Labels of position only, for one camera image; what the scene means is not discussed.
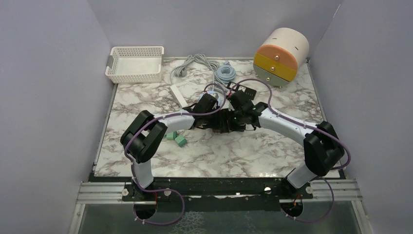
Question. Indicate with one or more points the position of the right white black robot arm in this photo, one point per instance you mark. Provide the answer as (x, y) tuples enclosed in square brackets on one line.
[(321, 149)]

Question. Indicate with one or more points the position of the round cream drawer cabinet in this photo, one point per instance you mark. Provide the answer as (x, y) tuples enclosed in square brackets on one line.
[(278, 59)]

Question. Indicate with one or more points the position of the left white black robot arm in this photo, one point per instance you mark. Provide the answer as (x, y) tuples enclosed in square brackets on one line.
[(144, 135)]

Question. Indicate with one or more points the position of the green plug adapter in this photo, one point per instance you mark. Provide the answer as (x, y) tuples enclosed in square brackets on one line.
[(180, 140), (171, 136)]

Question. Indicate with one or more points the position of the white plastic basket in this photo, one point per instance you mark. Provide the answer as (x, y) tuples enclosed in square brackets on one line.
[(135, 64)]

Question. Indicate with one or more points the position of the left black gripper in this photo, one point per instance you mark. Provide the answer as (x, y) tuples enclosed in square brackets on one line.
[(216, 123)]

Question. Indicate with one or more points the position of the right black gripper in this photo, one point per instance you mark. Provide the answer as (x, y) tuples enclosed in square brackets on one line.
[(237, 127)]

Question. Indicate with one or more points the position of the white power strip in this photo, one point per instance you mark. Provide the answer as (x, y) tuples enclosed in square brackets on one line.
[(178, 96)]

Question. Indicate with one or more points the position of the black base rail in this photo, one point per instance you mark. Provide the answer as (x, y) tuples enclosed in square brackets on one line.
[(171, 194)]

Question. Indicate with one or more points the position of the round blue socket hub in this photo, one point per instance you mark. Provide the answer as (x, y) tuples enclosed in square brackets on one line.
[(215, 95)]

